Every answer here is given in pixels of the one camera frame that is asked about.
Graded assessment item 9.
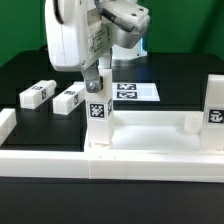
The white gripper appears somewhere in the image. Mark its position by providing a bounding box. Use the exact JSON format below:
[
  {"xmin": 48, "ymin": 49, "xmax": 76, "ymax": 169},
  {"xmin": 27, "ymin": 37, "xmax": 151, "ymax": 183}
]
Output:
[{"xmin": 45, "ymin": 0, "xmax": 113, "ymax": 92}]

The white desk top tray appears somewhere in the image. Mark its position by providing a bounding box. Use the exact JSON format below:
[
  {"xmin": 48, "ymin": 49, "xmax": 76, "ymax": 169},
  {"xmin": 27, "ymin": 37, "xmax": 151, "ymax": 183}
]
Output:
[{"xmin": 84, "ymin": 111, "xmax": 224, "ymax": 155}]

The white fiducial marker sheet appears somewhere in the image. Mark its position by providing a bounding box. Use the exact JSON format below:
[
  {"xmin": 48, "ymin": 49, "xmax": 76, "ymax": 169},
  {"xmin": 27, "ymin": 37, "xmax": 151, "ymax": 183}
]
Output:
[{"xmin": 113, "ymin": 82, "xmax": 160, "ymax": 102}]

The white U-shaped fence frame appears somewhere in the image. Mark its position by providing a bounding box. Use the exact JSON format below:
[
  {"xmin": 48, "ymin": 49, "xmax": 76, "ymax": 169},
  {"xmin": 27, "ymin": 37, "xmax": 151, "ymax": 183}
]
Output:
[{"xmin": 0, "ymin": 107, "xmax": 224, "ymax": 184}]

